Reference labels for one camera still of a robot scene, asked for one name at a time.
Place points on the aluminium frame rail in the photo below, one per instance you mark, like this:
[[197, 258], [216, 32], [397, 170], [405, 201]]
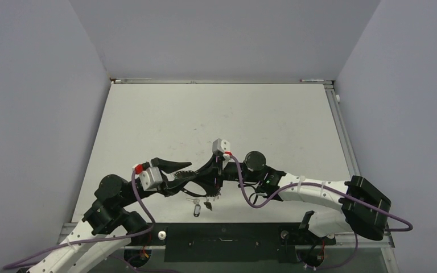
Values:
[[348, 150]]

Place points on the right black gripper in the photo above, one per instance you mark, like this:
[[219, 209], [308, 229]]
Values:
[[210, 169]]

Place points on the red white marker pen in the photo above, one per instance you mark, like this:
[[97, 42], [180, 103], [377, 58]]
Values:
[[312, 80]]

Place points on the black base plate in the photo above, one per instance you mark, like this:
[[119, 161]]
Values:
[[221, 242]]

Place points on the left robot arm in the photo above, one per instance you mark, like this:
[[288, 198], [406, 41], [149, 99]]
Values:
[[115, 218]]

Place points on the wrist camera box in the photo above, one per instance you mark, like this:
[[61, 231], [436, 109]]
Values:
[[149, 176], [220, 147]]

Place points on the key with grey tag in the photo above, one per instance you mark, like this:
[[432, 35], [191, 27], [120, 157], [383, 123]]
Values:
[[197, 206]]

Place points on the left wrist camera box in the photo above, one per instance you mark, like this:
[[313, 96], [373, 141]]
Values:
[[149, 176]]

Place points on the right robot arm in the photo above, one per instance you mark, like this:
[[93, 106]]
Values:
[[283, 186]]

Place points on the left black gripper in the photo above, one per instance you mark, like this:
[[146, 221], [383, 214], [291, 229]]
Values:
[[167, 187]]

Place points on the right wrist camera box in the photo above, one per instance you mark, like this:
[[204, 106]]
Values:
[[220, 147]]

